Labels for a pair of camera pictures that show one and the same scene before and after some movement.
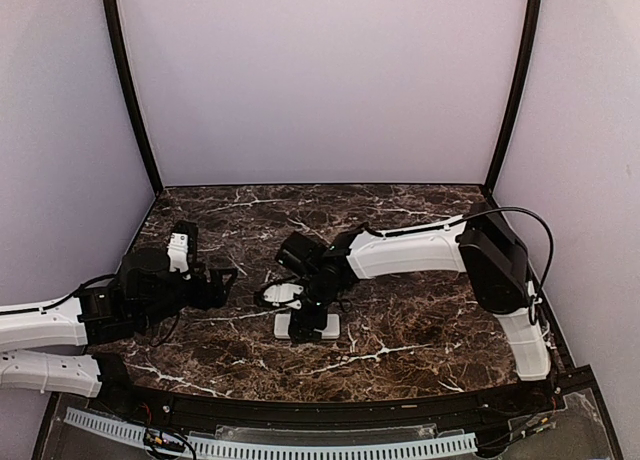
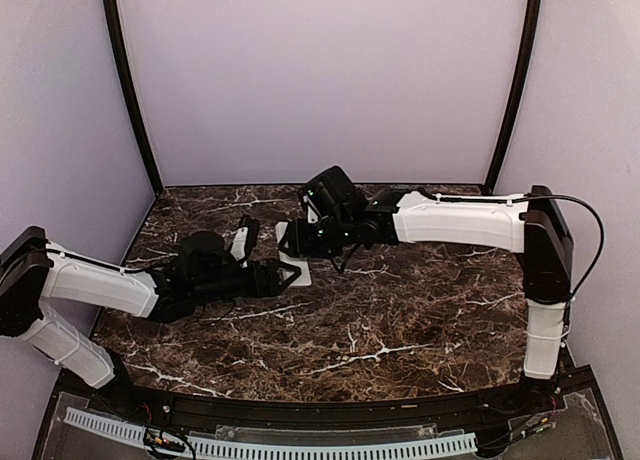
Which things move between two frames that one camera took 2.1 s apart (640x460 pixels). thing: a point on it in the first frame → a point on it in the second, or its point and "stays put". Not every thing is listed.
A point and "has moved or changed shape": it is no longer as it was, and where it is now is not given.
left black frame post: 111,6 stays put
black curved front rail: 328,413 stays put
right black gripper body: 318,317 → 327,241
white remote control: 331,331 has moved or changed shape
